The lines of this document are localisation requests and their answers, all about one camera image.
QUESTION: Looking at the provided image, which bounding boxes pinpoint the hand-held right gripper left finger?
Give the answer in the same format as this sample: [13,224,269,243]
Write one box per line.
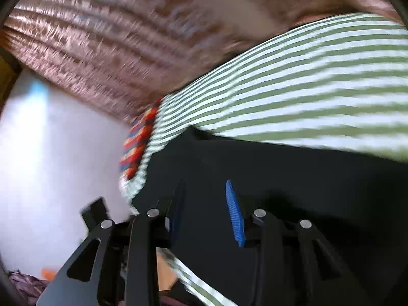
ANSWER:
[35,180,187,306]

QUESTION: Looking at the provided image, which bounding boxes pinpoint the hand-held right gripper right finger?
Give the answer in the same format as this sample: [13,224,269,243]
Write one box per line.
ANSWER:
[225,180,370,306]

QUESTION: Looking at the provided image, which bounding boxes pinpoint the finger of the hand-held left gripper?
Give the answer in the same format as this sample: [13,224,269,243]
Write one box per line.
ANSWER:
[80,197,108,230]

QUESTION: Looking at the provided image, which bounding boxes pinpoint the black pants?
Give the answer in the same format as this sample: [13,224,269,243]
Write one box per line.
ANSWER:
[131,127,408,306]

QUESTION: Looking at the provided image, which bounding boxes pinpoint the colourful patchwork pillow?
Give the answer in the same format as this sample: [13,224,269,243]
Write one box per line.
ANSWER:
[119,100,162,180]

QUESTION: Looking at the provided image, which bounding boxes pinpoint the purple cloth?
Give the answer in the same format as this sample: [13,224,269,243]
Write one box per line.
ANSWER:
[6,268,50,306]

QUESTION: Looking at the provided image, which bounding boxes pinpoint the green white checked bedsheet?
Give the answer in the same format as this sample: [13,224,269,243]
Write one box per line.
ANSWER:
[119,12,408,306]

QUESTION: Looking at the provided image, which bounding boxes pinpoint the brown floral curtain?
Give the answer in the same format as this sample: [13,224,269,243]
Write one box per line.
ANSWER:
[0,0,405,130]

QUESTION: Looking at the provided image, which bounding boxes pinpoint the wooden frame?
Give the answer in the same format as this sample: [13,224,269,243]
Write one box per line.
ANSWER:
[0,53,21,106]

